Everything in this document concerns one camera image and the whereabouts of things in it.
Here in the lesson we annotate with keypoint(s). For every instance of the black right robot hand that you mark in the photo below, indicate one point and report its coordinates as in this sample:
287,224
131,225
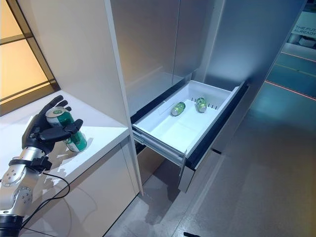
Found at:
32,134

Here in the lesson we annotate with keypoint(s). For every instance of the tall green beer can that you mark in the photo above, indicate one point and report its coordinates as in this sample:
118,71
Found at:
59,119

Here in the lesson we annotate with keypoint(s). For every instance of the fridge drawer with white bin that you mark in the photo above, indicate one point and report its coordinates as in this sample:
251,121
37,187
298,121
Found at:
172,128

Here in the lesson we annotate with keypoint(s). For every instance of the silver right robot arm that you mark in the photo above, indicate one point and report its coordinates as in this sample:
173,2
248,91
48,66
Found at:
14,172

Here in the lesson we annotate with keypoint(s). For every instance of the stainless steel fridge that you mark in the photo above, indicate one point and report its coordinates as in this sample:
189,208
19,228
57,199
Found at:
148,49

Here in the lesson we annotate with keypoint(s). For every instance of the white counter cabinet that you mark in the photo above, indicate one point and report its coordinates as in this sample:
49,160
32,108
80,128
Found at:
98,185

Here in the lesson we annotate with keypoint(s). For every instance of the tall white cabinet panel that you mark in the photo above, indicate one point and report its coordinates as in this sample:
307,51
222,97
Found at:
74,49

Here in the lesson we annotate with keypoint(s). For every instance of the small green drink can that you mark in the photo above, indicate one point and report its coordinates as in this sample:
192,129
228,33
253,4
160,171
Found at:
178,108
201,105

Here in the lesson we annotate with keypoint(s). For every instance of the white sign with text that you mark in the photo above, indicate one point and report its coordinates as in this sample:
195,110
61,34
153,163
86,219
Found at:
304,24

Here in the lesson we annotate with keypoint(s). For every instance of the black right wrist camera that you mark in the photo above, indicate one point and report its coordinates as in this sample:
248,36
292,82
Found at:
40,163

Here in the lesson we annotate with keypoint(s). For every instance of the black window frame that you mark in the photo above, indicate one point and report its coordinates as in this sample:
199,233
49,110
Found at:
51,81

